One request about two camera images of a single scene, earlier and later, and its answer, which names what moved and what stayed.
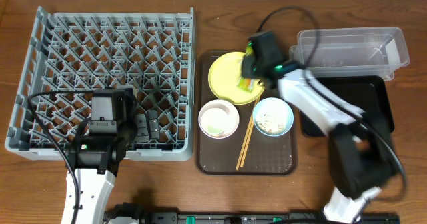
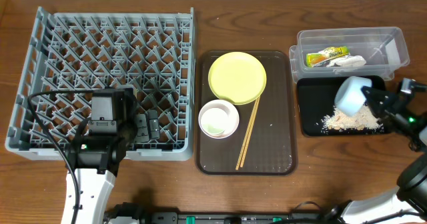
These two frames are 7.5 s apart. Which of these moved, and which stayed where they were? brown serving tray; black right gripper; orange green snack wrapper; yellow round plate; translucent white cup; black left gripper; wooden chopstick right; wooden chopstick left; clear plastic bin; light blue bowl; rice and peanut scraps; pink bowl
Moved: light blue bowl; orange green snack wrapper; rice and peanut scraps; black right gripper
Stayed: pink bowl; translucent white cup; clear plastic bin; yellow round plate; wooden chopstick left; black left gripper; brown serving tray; wooden chopstick right
